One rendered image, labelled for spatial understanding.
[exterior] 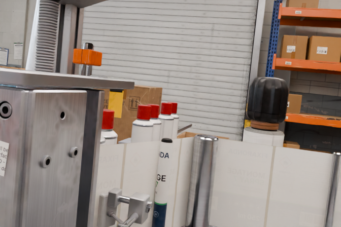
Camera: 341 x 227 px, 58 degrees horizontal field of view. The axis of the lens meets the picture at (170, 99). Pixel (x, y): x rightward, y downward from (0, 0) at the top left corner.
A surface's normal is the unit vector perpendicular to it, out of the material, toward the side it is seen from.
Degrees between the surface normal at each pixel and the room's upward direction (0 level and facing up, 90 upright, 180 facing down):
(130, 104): 90
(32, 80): 90
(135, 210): 90
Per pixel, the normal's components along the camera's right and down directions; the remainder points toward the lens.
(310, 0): -0.20, 0.04
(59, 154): 0.96, 0.11
